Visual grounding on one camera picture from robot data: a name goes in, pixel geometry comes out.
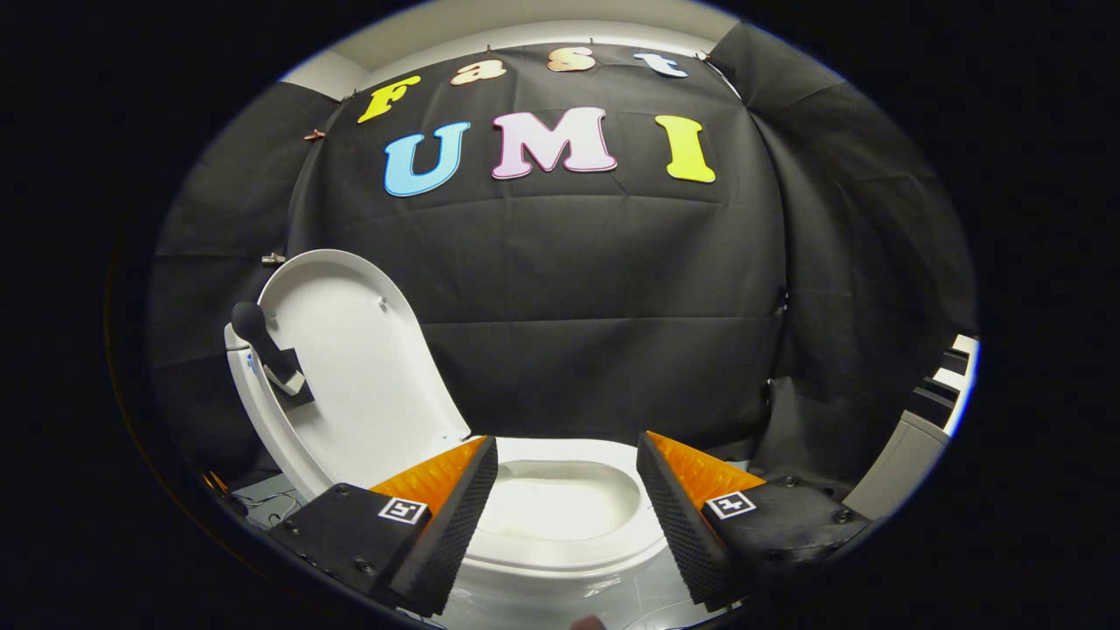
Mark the white toilet lid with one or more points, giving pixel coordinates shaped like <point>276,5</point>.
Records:
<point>359,367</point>

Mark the grey cabinet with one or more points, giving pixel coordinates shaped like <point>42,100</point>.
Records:
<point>901,459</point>

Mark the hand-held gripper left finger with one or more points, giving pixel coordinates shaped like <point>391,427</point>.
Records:
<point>453,525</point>

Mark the black backdrop cloth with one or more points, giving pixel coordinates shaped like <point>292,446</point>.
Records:
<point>595,289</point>

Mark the white toilet body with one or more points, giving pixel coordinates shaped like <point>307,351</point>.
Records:
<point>569,547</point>

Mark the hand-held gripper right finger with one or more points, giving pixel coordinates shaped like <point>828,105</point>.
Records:
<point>682,525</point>

